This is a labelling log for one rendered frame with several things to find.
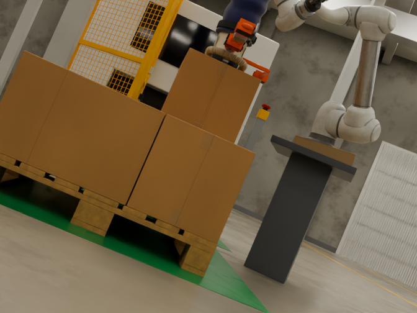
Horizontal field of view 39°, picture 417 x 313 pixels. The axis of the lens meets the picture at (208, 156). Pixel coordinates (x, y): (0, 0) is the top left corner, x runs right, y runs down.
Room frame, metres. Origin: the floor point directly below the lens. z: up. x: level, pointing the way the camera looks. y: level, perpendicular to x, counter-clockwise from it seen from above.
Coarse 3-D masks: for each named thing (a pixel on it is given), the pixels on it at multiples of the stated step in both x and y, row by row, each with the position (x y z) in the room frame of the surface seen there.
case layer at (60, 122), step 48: (48, 96) 2.27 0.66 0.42; (96, 96) 2.29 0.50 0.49; (0, 144) 2.26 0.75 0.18; (48, 144) 2.28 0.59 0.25; (96, 144) 2.30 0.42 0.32; (144, 144) 2.32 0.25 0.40; (192, 144) 2.34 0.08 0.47; (96, 192) 2.31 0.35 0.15; (144, 192) 2.33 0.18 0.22; (192, 192) 2.35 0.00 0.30
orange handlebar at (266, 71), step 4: (244, 24) 2.60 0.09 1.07; (248, 24) 2.60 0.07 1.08; (248, 28) 2.60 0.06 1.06; (252, 28) 2.61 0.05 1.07; (232, 36) 2.89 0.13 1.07; (232, 40) 2.92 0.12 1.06; (236, 40) 2.88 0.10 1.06; (240, 44) 2.95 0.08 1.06; (248, 60) 3.30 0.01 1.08; (248, 64) 3.31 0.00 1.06; (252, 64) 3.30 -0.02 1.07; (256, 64) 3.30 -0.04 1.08; (260, 68) 3.31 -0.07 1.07; (264, 68) 3.31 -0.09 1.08; (264, 72) 3.37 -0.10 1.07; (268, 72) 3.32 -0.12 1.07; (260, 76) 3.51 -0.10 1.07
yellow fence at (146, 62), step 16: (160, 0) 4.40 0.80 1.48; (176, 0) 4.32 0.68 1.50; (144, 16) 4.44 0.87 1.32; (128, 32) 4.49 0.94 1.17; (160, 32) 4.31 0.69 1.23; (80, 48) 4.69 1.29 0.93; (96, 48) 4.59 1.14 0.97; (112, 48) 4.51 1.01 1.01; (144, 64) 4.31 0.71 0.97; (128, 96) 4.32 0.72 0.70
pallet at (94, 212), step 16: (0, 160) 2.26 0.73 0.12; (16, 160) 2.28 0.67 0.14; (0, 176) 2.35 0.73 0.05; (16, 176) 2.78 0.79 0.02; (32, 176) 2.28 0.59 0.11; (48, 176) 2.40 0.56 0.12; (64, 192) 2.29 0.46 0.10; (80, 192) 2.33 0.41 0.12; (80, 208) 2.30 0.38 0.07; (96, 208) 2.31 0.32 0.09; (112, 208) 2.32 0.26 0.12; (128, 208) 2.33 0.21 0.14; (80, 224) 2.31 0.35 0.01; (96, 224) 2.31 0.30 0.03; (144, 224) 2.34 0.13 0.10; (160, 224) 2.34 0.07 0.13; (176, 240) 2.89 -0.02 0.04; (192, 240) 2.36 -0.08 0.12; (176, 256) 2.60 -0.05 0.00; (192, 256) 2.36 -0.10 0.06; (208, 256) 2.37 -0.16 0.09; (192, 272) 2.37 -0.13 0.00
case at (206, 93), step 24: (192, 48) 2.93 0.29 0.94; (192, 72) 2.93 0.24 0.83; (216, 72) 2.95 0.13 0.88; (240, 72) 2.96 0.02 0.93; (168, 96) 2.93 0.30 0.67; (192, 96) 2.94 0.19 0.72; (216, 96) 2.95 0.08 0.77; (240, 96) 2.96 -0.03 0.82; (192, 120) 2.95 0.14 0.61; (216, 120) 2.96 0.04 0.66; (240, 120) 2.97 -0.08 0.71
